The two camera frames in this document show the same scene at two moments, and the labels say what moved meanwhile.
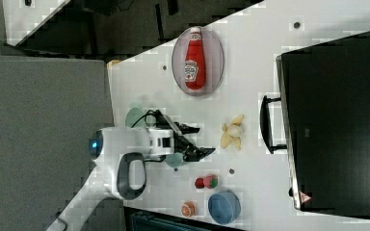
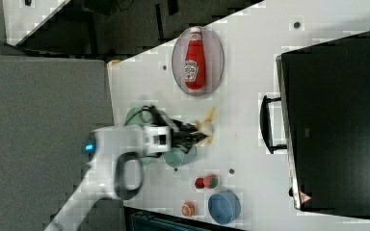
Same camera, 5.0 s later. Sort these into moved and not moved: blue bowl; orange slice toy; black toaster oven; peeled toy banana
Moved: peeled toy banana
Not moved: orange slice toy; blue bowl; black toaster oven
